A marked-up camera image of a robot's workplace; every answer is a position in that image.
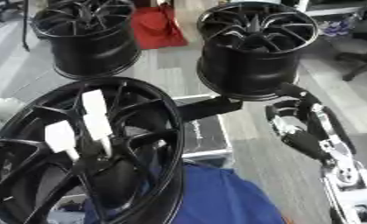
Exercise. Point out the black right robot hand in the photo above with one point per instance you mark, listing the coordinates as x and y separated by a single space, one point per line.
306 143

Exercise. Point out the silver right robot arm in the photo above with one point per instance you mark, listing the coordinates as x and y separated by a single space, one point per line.
352 189

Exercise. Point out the black wheel rim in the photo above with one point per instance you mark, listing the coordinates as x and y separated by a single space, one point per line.
242 73
94 52

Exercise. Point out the white pin with flat head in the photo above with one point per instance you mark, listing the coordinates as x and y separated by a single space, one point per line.
60 137
93 102
98 128

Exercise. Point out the large black spoked wheel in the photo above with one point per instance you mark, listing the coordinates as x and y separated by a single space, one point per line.
17 163

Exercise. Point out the black office chair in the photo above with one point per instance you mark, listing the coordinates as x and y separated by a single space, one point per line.
362 55

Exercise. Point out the clear plastic bag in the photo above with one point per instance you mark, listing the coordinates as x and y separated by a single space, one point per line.
338 26

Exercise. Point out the red bag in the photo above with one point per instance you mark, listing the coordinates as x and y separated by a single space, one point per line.
158 27

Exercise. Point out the black case with silver frame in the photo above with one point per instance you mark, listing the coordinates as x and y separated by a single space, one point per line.
209 131

